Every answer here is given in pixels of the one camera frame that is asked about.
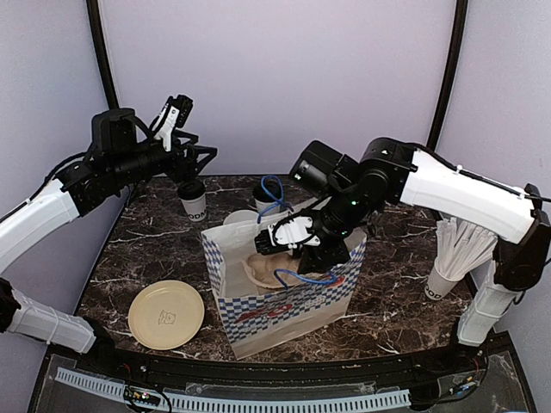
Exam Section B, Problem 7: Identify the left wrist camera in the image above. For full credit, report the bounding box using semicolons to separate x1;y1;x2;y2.
151;95;193;152

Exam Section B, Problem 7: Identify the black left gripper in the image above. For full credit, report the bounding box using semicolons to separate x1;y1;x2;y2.
109;132;217;187

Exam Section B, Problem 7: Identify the blue checkered paper bag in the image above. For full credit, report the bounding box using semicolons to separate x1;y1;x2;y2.
201;212;367;359

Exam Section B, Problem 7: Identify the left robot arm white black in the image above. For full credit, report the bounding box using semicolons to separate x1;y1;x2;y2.
1;108;218;375

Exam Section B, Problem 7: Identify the right black frame post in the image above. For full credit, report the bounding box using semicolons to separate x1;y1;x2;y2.
426;0;469;151

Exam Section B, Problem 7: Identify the paper wrapped straws bundle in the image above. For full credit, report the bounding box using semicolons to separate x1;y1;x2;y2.
434;217;498;281

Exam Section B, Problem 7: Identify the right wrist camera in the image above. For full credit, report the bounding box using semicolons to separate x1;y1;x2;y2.
254;216;321;256

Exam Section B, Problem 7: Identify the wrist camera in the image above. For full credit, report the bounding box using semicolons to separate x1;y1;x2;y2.
254;216;321;256
151;95;193;152

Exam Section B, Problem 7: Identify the white perforated cable duct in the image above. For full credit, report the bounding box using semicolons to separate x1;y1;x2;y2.
54;367;411;412

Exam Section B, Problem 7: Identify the white paper cup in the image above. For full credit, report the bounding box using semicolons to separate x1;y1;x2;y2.
181;194;207;222
252;183;282;215

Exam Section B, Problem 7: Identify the cream yellow plate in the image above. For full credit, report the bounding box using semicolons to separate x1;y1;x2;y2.
128;280;205;350

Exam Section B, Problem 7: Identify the white ceramic bowl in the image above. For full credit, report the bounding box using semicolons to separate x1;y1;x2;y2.
223;210;257;225

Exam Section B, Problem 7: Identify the brown cardboard cup carrier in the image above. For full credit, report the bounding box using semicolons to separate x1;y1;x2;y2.
242;252;331;290

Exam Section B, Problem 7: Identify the white cup holding straws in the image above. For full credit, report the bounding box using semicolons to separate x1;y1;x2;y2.
424;260;460;301

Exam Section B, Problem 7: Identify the left black frame post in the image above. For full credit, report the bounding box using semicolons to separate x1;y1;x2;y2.
85;0;120;109

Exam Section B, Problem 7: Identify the black front table rail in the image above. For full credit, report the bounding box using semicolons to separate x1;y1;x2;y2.
42;339;509;391

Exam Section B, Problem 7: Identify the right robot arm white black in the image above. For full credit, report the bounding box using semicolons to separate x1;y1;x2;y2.
284;138;550;373

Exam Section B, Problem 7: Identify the black frame post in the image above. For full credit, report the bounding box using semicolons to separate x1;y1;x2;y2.
85;0;120;109
426;0;469;151

